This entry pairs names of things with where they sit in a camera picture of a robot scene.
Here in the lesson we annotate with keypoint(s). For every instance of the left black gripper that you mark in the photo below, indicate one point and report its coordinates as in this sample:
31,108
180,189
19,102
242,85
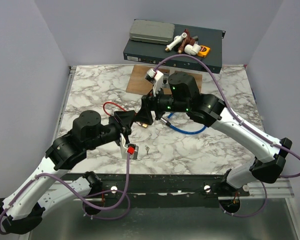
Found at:
125,118

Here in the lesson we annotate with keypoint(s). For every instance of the black mounting base plate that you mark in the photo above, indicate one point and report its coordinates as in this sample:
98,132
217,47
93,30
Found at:
207,191

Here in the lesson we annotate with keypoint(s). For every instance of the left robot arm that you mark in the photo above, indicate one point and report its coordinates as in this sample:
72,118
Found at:
44,189

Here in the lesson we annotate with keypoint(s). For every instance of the white pvc elbow fitting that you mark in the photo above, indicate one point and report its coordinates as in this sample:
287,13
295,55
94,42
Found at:
192,49

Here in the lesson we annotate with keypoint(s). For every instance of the white pvc pipe fitting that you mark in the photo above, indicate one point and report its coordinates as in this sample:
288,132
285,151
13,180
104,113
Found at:
178,39

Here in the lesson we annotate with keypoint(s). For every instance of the grey plastic tool case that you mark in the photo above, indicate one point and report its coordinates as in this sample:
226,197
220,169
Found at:
148,31

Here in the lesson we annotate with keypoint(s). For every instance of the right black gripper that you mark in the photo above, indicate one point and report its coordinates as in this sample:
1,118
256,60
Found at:
148,104

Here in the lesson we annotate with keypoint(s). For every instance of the metal bracket with lock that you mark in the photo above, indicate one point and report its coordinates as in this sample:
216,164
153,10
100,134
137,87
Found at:
165,82

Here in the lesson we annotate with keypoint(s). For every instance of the red cable padlock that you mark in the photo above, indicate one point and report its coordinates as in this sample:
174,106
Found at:
111,103

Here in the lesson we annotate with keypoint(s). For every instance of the yellow tape measure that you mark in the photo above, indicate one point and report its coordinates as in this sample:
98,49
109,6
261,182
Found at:
204,51

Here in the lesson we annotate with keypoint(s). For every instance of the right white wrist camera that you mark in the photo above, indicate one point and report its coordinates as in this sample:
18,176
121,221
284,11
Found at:
155,77

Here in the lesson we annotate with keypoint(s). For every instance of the brown pipe fitting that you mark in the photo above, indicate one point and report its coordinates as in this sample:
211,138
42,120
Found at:
186,41

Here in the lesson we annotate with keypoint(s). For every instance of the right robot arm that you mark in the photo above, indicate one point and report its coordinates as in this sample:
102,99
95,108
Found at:
211,111

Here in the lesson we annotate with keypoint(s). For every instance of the blue cable lock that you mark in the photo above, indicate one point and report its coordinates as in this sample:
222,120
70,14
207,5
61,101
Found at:
165,121

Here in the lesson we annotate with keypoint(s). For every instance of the wooden base board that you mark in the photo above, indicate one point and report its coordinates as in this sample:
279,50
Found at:
137,83

